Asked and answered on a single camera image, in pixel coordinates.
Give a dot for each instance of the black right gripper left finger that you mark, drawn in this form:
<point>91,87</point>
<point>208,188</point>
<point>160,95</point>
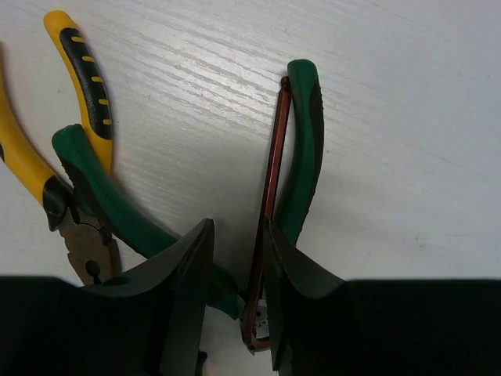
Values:
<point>147,321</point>

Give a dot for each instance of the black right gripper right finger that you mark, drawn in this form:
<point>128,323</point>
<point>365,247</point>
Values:
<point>320,324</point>

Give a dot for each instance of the short dark hex key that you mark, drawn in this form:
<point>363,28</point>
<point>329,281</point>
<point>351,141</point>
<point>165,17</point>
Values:
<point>254,287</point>

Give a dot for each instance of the green handled diagonal cutters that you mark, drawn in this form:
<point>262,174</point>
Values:
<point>114,209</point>

